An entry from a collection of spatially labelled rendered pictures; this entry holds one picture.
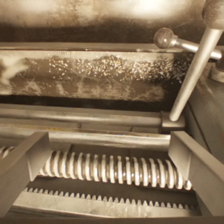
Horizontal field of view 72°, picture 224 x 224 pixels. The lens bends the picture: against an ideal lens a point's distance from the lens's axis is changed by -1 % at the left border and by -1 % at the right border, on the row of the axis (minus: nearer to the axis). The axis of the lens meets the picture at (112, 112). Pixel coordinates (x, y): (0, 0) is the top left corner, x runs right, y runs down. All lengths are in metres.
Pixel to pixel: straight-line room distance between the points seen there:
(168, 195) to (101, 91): 0.36
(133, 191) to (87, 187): 0.09
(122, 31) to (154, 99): 0.44
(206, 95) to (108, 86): 0.32
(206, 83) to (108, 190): 0.25
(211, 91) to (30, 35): 0.92
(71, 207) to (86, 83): 0.36
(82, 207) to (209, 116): 0.24
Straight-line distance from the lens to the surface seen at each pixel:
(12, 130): 0.35
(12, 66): 0.62
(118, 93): 0.53
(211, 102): 0.26
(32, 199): 0.33
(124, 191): 0.32
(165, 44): 0.30
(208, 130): 0.26
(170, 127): 0.32
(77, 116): 0.33
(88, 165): 0.24
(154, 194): 0.33
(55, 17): 0.93
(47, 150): 0.17
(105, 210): 0.29
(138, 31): 0.87
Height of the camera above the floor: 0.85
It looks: 51 degrees down
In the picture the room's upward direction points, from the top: 170 degrees counter-clockwise
